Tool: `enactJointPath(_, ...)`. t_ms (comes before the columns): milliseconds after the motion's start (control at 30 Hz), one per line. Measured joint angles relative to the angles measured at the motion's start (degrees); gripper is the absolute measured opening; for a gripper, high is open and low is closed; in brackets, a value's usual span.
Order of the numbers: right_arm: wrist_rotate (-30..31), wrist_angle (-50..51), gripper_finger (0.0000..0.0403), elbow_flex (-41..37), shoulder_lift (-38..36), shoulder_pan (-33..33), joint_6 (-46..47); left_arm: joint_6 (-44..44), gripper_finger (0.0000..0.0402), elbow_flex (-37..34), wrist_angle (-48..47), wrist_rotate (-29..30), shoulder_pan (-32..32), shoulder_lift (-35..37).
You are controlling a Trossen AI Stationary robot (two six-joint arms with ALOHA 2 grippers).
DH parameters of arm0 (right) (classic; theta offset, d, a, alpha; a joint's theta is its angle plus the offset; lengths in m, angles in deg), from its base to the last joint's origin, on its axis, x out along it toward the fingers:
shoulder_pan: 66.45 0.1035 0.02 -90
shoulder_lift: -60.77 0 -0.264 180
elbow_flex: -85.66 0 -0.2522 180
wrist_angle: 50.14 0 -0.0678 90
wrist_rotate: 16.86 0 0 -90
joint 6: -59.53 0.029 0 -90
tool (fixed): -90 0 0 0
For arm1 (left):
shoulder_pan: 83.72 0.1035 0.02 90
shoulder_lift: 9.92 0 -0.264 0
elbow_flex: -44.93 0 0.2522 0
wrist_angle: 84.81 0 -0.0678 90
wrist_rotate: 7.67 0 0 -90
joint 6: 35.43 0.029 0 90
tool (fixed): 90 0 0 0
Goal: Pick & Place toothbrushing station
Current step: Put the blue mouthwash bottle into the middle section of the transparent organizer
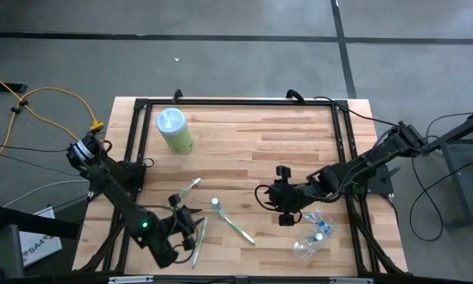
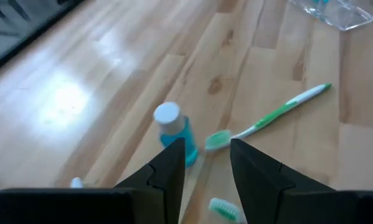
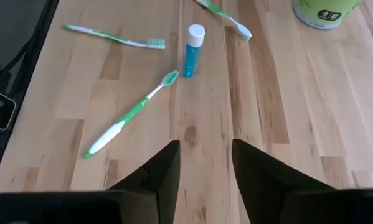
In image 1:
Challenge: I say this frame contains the black metal side table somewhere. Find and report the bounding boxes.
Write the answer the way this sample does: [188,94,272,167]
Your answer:
[421,108,473,230]

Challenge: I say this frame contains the blue white toothbrush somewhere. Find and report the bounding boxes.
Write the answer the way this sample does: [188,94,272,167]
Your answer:
[314,219,337,237]

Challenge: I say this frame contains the black cable loop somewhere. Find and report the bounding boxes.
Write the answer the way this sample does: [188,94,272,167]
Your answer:
[285,88,306,103]

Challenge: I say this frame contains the grey floor cable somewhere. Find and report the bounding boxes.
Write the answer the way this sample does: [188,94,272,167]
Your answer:
[2,179,92,209]

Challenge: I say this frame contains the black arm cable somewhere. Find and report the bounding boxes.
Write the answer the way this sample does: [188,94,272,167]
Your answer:
[313,95,402,128]

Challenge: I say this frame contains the green white toothbrush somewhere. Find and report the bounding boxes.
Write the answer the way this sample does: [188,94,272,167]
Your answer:
[191,215,208,269]
[179,177,202,200]
[219,210,257,246]

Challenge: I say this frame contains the black floor cable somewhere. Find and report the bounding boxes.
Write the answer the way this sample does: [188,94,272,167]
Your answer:
[0,141,69,154]

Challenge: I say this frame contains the yellow cable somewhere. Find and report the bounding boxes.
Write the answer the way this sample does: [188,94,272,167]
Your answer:
[0,69,105,163]

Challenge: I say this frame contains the clear plastic container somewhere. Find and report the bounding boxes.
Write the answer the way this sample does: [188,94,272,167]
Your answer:
[290,208,339,262]

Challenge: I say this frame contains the black floor stand foot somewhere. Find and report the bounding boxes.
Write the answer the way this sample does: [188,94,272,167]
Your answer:
[0,81,28,95]

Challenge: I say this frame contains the silver aluminium extrusion bar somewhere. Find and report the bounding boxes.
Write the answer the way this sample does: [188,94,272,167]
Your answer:
[107,275,155,284]
[328,277,374,284]

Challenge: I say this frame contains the green disinfecting wipes canister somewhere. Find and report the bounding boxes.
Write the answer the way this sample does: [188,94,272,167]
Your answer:
[155,106,195,155]

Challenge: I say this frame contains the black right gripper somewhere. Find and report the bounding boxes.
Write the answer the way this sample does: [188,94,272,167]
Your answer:
[273,165,312,228]

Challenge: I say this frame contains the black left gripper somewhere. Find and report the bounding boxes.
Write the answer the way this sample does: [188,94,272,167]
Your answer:
[167,192,207,252]

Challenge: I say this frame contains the white printed box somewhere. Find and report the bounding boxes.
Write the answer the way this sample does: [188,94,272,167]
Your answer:
[17,206,63,268]

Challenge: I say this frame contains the black aluminium table frame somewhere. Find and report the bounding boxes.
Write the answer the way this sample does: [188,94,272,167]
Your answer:
[73,97,409,284]

